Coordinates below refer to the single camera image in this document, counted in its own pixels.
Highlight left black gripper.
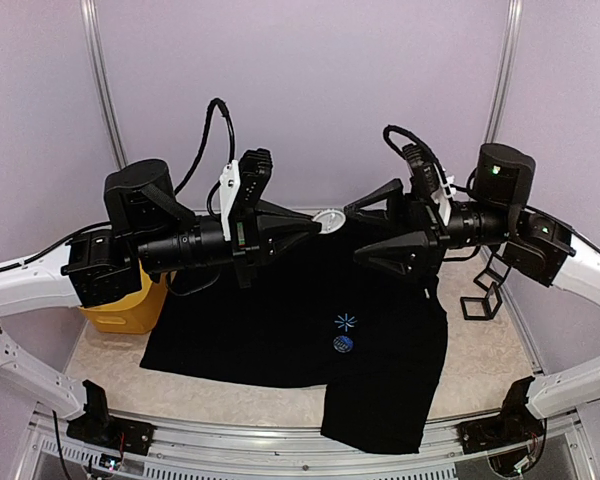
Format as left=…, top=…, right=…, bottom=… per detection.
left=134, top=200, right=323, bottom=289

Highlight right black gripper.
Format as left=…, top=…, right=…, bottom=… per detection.
left=344, top=177, right=515, bottom=282

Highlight round white brooch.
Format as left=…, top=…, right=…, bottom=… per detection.
left=312, top=208, right=346, bottom=235

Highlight black t-shirt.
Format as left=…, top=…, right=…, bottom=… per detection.
left=140, top=221, right=448, bottom=455

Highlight green blue round brooch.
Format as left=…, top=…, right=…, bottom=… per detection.
left=332, top=335, right=354, bottom=353

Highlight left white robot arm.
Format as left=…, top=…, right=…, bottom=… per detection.
left=0, top=149, right=322, bottom=445

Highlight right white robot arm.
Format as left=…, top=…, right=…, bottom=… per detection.
left=345, top=142, right=600, bottom=307

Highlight far black brooch box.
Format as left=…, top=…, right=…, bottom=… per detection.
left=473, top=246, right=512, bottom=291

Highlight black brooch box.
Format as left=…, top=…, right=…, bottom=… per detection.
left=473, top=246, right=512, bottom=291
left=460, top=282, right=503, bottom=321

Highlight near black brooch box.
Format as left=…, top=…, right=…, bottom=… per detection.
left=460, top=282, right=503, bottom=321

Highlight yellow plastic basket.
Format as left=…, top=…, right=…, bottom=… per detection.
left=79, top=271, right=168, bottom=335

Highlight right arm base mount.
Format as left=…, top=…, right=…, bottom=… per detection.
left=457, top=404, right=546, bottom=454

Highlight right aluminium frame post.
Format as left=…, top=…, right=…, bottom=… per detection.
left=484, top=0, right=524, bottom=142

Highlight aluminium frame post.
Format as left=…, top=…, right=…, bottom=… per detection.
left=484, top=0, right=524, bottom=142
left=80, top=0, right=128, bottom=170

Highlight front aluminium rail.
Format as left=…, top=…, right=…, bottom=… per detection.
left=11, top=407, right=595, bottom=479

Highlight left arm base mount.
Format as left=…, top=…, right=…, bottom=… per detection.
left=67, top=380, right=155, bottom=456

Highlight left aluminium frame post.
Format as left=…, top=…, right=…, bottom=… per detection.
left=80, top=0, right=128, bottom=170

